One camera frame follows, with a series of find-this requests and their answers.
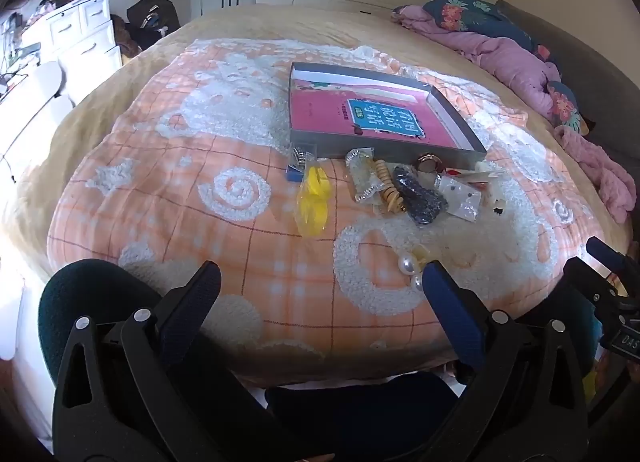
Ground black bag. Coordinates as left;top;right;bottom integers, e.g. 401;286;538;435
126;0;181;51

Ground brown clothes pile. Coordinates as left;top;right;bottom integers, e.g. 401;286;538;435
110;14;144;58

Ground white chair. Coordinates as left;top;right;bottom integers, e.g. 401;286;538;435
0;60;76;187

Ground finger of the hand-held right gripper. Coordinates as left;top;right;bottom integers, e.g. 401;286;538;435
586;236;640;270
562;256;632;313

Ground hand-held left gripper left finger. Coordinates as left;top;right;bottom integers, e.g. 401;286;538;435
52;260;301;462

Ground orange plaid blanket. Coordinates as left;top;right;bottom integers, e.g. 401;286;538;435
47;36;601;385

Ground brown strap wristwatch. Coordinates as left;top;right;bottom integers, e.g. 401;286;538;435
416;153;447;176

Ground clear bag with silver bracelet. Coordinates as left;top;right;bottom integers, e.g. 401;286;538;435
345;147;388;206

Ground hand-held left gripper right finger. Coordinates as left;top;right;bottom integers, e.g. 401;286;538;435
422;260;591;462

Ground person's dark trousers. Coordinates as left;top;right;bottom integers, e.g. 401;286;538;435
37;259;467;462

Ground white drawer cabinet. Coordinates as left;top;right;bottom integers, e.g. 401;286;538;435
20;0;124;107

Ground clear bag of dark beads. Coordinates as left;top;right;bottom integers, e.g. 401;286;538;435
391;166;449;227

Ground wooden bead bracelet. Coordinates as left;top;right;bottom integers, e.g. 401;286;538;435
376;160;407;215

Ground pink quilt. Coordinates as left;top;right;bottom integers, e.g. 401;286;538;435
391;4;563;115

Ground grey box with pink bottom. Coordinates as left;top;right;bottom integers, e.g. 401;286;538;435
288;62;488;163

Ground clear bag with pearl earrings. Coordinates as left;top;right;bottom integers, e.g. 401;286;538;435
397;243;434;293

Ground beige bedsheet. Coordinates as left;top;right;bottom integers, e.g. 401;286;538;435
0;4;635;383

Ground clear bag with earring card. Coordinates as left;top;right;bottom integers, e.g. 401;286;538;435
434;177;484;221

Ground pink knitted blanket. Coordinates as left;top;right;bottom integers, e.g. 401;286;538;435
552;126;635;225

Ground dark blue floral pillow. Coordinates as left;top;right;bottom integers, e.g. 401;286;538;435
422;0;593;135

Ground yellow hair clip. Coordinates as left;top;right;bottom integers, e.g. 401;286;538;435
296;167;332;236

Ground clear bag with red bracelet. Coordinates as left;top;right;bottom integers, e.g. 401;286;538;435
444;164;507;191

